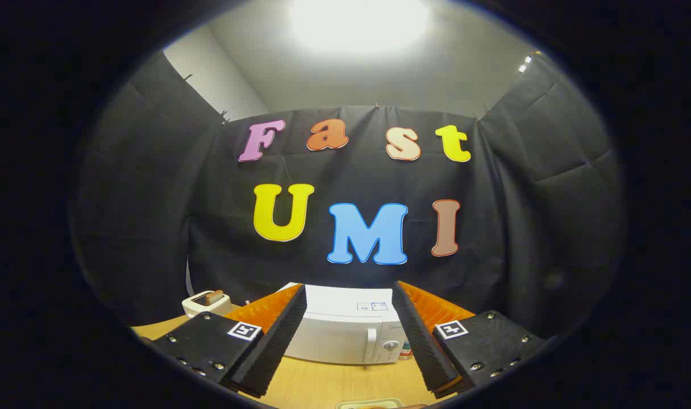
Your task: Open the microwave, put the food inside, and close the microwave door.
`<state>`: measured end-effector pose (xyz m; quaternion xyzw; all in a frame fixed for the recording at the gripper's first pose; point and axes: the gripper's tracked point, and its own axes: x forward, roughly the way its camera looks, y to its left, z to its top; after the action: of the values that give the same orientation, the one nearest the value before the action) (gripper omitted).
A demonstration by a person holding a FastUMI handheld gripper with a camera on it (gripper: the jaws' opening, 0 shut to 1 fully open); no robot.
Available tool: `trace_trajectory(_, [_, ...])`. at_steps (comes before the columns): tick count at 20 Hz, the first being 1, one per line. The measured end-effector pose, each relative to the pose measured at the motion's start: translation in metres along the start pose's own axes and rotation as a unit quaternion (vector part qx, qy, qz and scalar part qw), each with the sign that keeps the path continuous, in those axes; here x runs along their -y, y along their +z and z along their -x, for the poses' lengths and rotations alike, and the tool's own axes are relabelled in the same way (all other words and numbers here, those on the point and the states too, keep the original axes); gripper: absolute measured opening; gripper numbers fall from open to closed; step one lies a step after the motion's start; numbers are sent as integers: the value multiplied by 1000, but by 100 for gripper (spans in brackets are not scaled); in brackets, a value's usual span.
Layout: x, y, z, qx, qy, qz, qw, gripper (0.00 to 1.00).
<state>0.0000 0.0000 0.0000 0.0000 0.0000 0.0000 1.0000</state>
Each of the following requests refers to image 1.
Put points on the bright ceiling light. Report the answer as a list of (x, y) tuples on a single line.
[(359, 23)]

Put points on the cream rectangular plate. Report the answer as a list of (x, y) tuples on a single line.
[(351, 405)]

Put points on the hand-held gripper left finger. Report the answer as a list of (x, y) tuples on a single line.
[(277, 341)]

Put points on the clear plastic bottle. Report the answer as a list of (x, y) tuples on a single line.
[(406, 351)]

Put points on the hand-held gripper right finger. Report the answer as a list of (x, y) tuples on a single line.
[(422, 341)]

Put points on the brown toast slice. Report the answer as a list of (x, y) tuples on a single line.
[(215, 296)]

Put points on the white microwave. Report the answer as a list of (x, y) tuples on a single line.
[(345, 335)]

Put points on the small ceiling spotlights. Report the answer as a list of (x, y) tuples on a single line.
[(524, 63)]

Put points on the white toaster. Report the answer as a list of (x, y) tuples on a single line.
[(195, 307)]

